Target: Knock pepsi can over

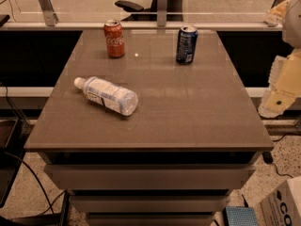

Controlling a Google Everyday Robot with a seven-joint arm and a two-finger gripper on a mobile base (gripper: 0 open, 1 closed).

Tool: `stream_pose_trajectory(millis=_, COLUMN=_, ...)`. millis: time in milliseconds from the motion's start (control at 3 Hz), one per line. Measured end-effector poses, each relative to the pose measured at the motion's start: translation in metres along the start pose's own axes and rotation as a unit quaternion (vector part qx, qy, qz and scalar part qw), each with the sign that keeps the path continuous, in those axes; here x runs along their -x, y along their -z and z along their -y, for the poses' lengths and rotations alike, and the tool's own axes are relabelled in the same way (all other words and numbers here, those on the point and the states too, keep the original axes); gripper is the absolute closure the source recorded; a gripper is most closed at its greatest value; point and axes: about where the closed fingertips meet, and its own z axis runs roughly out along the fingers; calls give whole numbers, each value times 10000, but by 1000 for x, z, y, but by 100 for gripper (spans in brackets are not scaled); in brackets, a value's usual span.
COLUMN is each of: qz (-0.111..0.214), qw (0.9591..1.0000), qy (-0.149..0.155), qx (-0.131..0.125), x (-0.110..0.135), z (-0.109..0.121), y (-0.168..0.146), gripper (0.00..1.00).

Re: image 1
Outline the clear plastic water bottle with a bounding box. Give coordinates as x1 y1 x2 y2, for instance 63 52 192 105
74 76 138 116

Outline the middle metal glass bracket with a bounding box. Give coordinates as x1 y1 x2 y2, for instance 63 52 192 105
157 0 167 27

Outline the white cardboard box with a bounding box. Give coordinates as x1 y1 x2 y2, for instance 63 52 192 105
261 176 301 226

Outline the blue pepsi can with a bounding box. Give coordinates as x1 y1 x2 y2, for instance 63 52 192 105
176 25 198 64

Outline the black power adapter cable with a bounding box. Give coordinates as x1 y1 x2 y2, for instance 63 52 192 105
261 132 301 179

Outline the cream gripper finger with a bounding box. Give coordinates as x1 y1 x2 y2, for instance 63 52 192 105
264 0 291 27
258 51 301 118

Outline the black office chair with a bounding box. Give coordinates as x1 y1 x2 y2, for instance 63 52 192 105
115 0 183 22

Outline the red coca-cola can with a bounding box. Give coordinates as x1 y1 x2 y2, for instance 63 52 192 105
103 20 125 57

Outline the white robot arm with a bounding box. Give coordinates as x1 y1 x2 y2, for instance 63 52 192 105
258 0 301 118

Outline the left metal glass bracket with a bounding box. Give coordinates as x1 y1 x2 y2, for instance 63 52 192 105
38 0 58 26

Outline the grey drawer cabinet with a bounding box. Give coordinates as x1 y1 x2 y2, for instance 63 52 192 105
25 30 273 226

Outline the blue perforated box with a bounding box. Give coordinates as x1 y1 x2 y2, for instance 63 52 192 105
223 206 259 226

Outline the black floor cable left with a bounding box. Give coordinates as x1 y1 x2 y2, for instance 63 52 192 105
0 82 67 218

